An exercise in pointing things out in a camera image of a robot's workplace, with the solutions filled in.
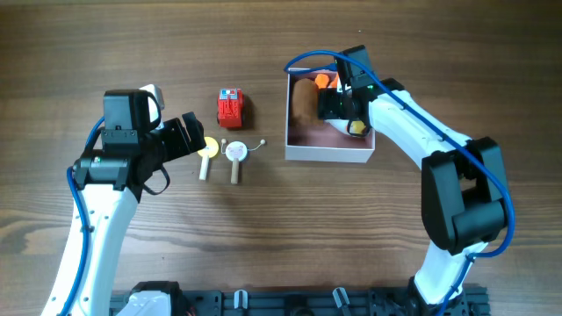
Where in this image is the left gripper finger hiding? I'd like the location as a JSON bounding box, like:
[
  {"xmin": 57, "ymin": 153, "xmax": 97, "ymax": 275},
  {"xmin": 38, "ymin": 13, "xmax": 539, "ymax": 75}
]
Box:
[
  {"xmin": 182, "ymin": 111, "xmax": 203, "ymax": 136},
  {"xmin": 188, "ymin": 133, "xmax": 206, "ymax": 154}
]

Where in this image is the brown plush toy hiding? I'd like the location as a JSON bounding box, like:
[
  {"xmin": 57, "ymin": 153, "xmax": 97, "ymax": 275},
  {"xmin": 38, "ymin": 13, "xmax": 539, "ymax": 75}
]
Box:
[{"xmin": 290, "ymin": 78, "xmax": 323, "ymax": 126}]

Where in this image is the white duck plush toy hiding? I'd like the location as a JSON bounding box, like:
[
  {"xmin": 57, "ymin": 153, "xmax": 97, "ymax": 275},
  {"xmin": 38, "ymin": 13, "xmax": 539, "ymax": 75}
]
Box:
[{"xmin": 313, "ymin": 73, "xmax": 368, "ymax": 139}]

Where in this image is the red toy car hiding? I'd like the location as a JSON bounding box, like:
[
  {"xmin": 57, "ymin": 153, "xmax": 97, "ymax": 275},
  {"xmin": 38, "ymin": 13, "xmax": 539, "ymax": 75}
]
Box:
[{"xmin": 217, "ymin": 88, "xmax": 245, "ymax": 129}]

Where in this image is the pink box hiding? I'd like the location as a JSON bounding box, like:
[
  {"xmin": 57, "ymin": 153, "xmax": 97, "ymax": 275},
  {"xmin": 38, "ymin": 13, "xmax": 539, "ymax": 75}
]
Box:
[{"xmin": 285, "ymin": 70, "xmax": 376, "ymax": 163}]

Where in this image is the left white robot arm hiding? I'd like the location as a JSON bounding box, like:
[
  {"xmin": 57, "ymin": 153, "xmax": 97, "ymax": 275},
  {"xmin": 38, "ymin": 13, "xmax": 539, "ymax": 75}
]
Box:
[{"xmin": 42, "ymin": 84, "xmax": 205, "ymax": 315}]

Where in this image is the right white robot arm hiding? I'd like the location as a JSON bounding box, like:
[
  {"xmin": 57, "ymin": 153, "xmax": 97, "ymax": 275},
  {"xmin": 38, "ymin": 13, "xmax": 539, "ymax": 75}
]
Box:
[{"xmin": 318, "ymin": 46, "xmax": 515, "ymax": 315}]

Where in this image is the yellow wooden rattle drum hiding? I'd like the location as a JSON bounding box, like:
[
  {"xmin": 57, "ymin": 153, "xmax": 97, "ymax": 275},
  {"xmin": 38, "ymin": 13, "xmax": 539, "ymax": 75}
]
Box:
[{"xmin": 198, "ymin": 136, "xmax": 220, "ymax": 181}]

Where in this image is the white wooden rattle drum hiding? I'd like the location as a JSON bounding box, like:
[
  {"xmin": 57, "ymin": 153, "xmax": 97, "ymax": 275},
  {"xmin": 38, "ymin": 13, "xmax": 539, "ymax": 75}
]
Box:
[{"xmin": 220, "ymin": 139, "xmax": 266, "ymax": 184}]

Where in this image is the left blue cable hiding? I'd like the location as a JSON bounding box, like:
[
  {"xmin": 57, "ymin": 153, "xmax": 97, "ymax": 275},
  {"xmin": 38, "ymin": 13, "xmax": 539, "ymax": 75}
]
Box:
[{"xmin": 56, "ymin": 116, "xmax": 106, "ymax": 316}]

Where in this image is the blue cable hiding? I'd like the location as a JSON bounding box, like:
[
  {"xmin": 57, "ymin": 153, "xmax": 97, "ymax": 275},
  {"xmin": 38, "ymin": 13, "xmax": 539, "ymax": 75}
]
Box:
[
  {"xmin": 56, "ymin": 116, "xmax": 106, "ymax": 316},
  {"xmin": 283, "ymin": 49, "xmax": 515, "ymax": 316}
]

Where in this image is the right blue cable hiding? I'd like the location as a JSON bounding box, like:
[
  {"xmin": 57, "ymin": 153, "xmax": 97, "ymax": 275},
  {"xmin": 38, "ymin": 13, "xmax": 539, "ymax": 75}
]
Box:
[{"xmin": 283, "ymin": 49, "xmax": 515, "ymax": 316}]

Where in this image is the black mounting rail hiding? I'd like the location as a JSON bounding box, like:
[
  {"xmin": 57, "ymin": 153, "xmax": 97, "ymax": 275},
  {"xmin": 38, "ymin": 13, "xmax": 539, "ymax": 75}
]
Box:
[{"xmin": 107, "ymin": 280, "xmax": 491, "ymax": 316}]

